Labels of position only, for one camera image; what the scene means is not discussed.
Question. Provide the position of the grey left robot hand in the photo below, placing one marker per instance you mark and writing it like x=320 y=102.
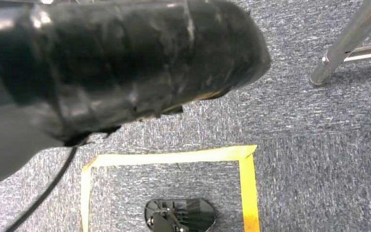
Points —
x=108 y=64

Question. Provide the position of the stainless steel workbench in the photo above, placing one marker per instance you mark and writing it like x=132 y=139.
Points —
x=348 y=38

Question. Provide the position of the black robot foot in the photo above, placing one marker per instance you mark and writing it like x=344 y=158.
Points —
x=179 y=214

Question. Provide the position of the yellow floor tape square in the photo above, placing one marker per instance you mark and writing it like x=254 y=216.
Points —
x=249 y=192

